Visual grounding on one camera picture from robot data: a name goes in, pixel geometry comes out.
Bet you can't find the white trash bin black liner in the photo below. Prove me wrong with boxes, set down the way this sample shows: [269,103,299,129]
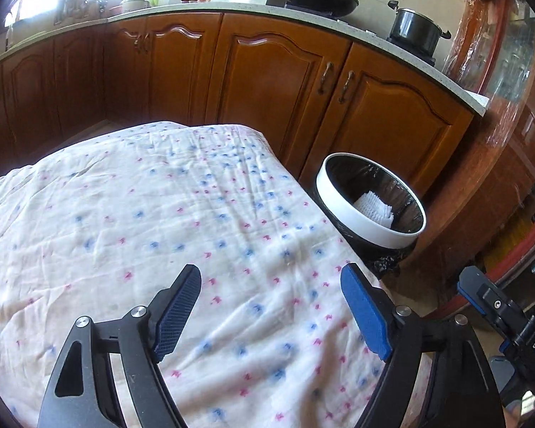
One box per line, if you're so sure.
[314,152,427,277]

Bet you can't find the speckled grey countertop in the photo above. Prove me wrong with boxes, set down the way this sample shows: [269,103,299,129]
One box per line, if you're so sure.
[0,2,491,115]

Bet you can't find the black cooking pot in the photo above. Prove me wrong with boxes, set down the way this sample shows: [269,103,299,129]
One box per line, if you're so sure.
[387,0,452,54]

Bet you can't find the white foam fruit net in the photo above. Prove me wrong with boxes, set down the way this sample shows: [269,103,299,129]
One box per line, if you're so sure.
[353,190,395,228]

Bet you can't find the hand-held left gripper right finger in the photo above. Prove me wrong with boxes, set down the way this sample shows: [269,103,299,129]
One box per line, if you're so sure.
[340,263,506,428]

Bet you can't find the plastic-wrapped wooden cabinet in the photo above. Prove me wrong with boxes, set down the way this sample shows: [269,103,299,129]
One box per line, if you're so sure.
[428,0,535,322]

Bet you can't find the metal cabinet door handle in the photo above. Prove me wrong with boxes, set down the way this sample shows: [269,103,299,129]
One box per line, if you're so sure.
[337,70,356,104]
[317,62,334,95]

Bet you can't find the white printed table cloth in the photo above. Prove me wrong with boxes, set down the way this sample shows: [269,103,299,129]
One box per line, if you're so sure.
[0,120,411,428]

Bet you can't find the wooden kitchen base cabinets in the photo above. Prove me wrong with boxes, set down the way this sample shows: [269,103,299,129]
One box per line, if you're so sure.
[0,11,475,201]

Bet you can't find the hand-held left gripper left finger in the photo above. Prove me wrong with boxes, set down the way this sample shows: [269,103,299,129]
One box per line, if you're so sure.
[38,264,203,428]

